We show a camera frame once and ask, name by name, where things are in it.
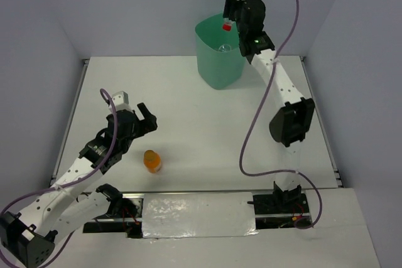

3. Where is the clear bottle blue label white cap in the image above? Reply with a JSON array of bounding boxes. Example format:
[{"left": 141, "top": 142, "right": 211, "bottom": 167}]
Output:
[{"left": 217, "top": 44, "right": 232, "bottom": 53}]

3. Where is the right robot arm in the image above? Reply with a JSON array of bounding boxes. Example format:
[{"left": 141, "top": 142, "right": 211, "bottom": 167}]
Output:
[{"left": 223, "top": 0, "right": 315, "bottom": 212}]

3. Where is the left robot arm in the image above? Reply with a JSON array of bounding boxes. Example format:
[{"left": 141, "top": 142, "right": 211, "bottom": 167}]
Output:
[{"left": 1, "top": 103, "right": 158, "bottom": 267}]

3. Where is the green plastic bin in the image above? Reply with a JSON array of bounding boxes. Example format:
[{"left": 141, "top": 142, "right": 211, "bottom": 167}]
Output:
[{"left": 195, "top": 13, "right": 246, "bottom": 90}]

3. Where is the orange juice bottle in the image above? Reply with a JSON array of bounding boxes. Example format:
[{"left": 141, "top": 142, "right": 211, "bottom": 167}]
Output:
[{"left": 143, "top": 150, "right": 162, "bottom": 173}]

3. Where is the silver tape panel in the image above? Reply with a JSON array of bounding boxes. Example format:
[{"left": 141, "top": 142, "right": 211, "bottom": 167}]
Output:
[{"left": 142, "top": 192, "right": 258, "bottom": 239}]

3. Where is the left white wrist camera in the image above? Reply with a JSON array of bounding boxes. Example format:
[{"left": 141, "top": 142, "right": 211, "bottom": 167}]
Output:
[{"left": 112, "top": 91, "right": 131, "bottom": 111}]

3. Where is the metal base rail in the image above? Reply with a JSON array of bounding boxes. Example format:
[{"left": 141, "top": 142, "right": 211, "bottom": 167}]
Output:
[{"left": 83, "top": 191, "right": 312, "bottom": 239}]

